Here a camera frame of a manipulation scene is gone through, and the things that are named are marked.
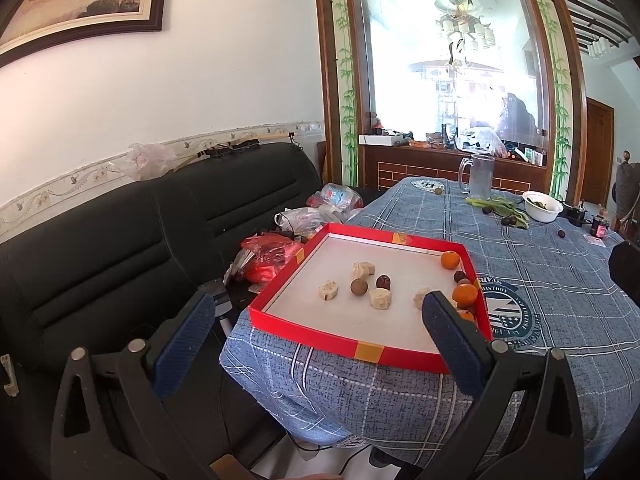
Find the red cardboard tray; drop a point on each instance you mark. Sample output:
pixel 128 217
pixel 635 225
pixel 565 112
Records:
pixel 370 310

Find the white box on counter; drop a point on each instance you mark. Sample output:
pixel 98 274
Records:
pixel 385 140

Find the red plastic bag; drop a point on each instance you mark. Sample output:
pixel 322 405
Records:
pixel 270 257

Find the green leafy twigs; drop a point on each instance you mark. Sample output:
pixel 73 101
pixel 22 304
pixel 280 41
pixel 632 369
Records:
pixel 500 210

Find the plastic bag on counter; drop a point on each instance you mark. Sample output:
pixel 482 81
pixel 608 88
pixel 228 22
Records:
pixel 487 141

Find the brown wooden door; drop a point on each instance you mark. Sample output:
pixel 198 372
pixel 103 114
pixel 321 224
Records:
pixel 599 155

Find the black sofa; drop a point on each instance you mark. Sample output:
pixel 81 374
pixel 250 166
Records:
pixel 100 260

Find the wooden sticks on sofa back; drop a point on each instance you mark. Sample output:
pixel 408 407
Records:
pixel 235 144

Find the black cylinder with red label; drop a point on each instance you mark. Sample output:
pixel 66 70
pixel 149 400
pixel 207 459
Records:
pixel 599 227

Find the white printed card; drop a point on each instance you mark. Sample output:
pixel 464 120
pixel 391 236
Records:
pixel 594 240

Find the orange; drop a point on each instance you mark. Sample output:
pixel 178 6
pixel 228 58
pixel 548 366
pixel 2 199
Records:
pixel 465 295
pixel 450 260
pixel 466 316

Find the grey sack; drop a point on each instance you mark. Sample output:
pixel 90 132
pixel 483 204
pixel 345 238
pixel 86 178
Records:
pixel 629 190

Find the framed painting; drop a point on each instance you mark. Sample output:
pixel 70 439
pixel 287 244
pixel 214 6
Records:
pixel 75 0

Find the bamboo painted panel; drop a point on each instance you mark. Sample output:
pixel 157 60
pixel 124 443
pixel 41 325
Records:
pixel 346 85
pixel 557 90

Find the green leaves in bowl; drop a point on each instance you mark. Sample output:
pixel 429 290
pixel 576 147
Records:
pixel 540 205

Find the white plastic bag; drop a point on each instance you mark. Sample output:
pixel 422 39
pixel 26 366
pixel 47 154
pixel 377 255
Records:
pixel 305 220

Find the blue plaid tablecloth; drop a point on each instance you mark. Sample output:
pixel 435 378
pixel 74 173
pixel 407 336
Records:
pixel 540 310

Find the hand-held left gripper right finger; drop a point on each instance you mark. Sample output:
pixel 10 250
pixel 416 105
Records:
pixel 452 345

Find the white bowl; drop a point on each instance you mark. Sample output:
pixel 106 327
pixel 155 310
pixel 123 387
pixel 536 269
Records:
pixel 542 210

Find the white tag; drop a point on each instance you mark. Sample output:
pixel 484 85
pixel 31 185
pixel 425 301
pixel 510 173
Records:
pixel 9 375

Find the brown round fruit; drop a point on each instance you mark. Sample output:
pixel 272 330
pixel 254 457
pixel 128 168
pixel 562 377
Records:
pixel 359 288

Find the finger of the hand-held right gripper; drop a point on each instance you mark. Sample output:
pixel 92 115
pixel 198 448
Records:
pixel 627 272

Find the wooden counter partition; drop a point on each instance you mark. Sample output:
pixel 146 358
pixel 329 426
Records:
pixel 425 170

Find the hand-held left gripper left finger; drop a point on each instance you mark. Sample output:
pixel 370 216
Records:
pixel 182 347

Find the plastic bag with blue print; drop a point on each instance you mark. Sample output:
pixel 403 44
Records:
pixel 337 197

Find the grey device on sofa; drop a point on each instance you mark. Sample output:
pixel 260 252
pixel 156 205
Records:
pixel 217 305

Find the black motor device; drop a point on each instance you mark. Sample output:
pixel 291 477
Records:
pixel 575 212

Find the clear glass pitcher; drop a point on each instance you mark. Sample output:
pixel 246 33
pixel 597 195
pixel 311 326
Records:
pixel 480 177

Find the clear plastic bag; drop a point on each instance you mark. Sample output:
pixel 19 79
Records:
pixel 142 160

